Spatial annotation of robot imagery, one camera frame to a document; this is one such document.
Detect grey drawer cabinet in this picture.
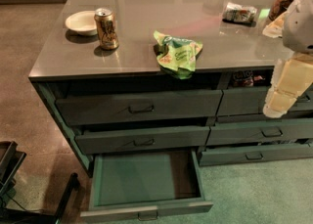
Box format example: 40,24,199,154
29,0,312,224

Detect middle left drawer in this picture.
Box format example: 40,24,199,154
75,126,209,155

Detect green rice chip bag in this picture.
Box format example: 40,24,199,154
154,31,202,79

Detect open bottom left drawer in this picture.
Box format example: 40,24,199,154
81,150,212,224

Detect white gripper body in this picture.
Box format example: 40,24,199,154
282,0,313,53

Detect top right drawer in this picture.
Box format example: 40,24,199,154
217,86,313,116

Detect small white snack packet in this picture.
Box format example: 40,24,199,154
222,2,257,24

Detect bottom right drawer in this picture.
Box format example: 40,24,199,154
199,143,313,166

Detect middle right drawer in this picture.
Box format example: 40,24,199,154
206,118,313,146

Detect top left drawer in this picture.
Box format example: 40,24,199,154
56,90,222,126

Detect gold soda can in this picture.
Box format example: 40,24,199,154
94,8,119,50

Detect white bowl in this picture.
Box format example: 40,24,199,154
66,11,97,36

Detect snack bags in drawer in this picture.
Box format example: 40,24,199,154
230,70,272,87

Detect black chair frame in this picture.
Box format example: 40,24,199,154
0,141,80,224

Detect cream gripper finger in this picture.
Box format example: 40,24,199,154
262,12,287,38
263,53,313,118

